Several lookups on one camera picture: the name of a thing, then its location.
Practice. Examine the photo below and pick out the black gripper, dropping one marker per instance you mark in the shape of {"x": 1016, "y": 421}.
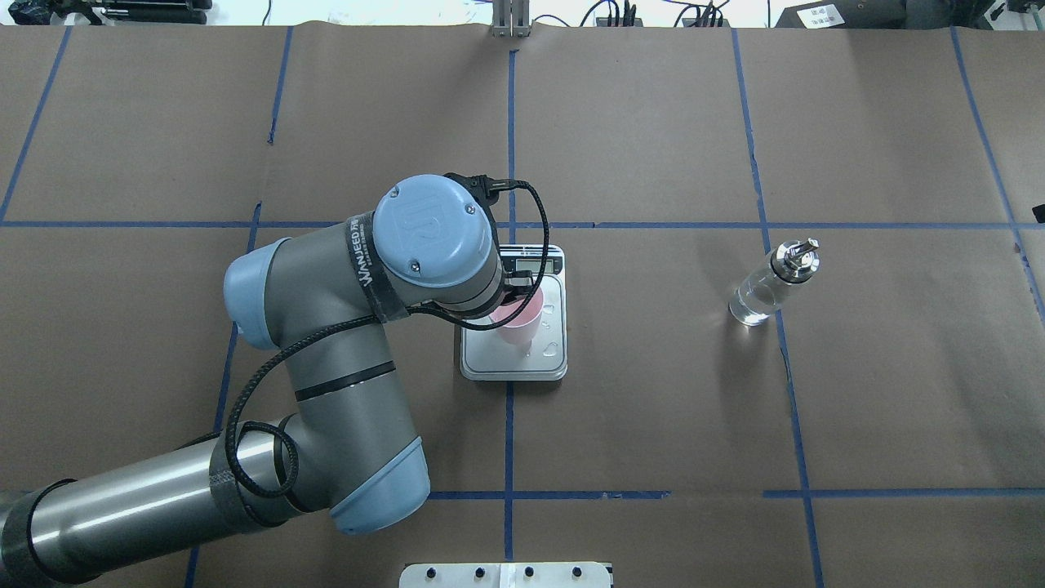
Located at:
{"x": 513, "y": 312}

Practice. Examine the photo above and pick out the clear glass sauce bottle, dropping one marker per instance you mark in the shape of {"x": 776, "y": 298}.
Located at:
{"x": 786, "y": 269}

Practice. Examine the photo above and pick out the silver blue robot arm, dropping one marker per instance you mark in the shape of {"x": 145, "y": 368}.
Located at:
{"x": 322, "y": 425}

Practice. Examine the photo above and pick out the silver digital kitchen scale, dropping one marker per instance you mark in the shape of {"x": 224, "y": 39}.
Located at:
{"x": 533, "y": 348}

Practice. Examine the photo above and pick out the aluminium frame post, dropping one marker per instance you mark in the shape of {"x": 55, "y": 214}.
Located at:
{"x": 510, "y": 19}

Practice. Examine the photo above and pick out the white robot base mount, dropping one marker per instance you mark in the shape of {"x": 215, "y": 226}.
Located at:
{"x": 509, "y": 574}

